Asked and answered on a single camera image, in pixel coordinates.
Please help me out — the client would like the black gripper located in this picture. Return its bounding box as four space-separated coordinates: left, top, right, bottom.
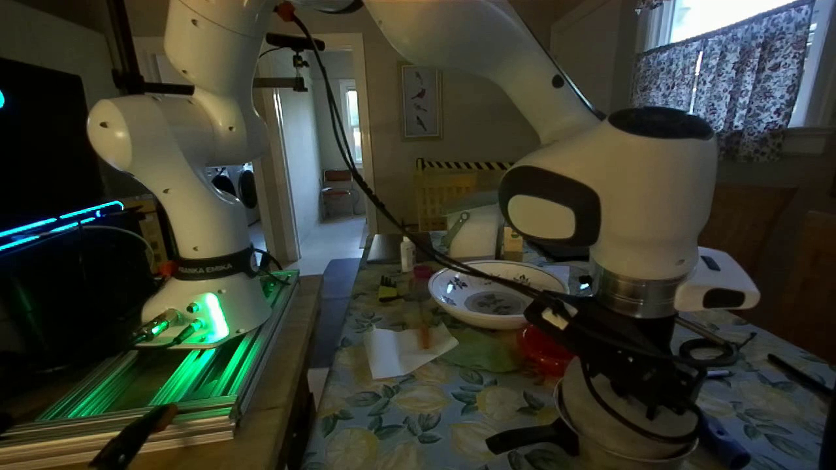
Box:
524 293 704 415

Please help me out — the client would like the red plastic object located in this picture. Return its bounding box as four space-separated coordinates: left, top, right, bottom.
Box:
515 321 579 381

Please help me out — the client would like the black stick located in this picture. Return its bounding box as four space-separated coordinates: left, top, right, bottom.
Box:
765 349 836 404

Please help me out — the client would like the green soft object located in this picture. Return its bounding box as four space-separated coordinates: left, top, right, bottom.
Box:
456 324 526 373

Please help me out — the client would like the white floral print bowl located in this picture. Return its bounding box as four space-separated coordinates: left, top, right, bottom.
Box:
427 259 572 335

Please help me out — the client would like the wooden bench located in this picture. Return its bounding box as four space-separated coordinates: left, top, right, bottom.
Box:
695 127 836 364

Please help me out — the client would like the lemon print tablecloth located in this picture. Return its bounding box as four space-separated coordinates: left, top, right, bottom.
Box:
299 232 836 470

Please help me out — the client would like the white paper napkin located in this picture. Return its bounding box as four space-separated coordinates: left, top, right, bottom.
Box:
362 321 464 383

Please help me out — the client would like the radiator with striped tape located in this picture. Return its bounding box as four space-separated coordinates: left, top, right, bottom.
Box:
413 155 518 234

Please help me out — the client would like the small white bottle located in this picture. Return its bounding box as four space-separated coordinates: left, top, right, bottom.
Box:
397 232 419 274

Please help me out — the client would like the floral cafe curtain panel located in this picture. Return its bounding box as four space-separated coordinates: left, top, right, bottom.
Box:
632 0 819 161

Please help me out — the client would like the black metal pole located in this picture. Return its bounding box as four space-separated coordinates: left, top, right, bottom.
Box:
103 0 197 99

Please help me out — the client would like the black monitor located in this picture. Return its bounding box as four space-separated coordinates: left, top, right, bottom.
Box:
0 54 159 369

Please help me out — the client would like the black ring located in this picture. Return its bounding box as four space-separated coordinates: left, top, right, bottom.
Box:
676 336 740 373

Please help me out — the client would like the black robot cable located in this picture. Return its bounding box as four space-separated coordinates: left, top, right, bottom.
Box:
275 2 605 309

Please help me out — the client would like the bird wall picture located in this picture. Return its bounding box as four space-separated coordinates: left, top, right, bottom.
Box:
397 61 448 144

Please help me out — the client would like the green lit base plate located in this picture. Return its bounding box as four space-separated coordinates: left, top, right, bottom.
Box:
0 268 304 447

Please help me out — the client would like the black camera stand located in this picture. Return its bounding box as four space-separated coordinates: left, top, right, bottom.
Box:
257 31 332 95

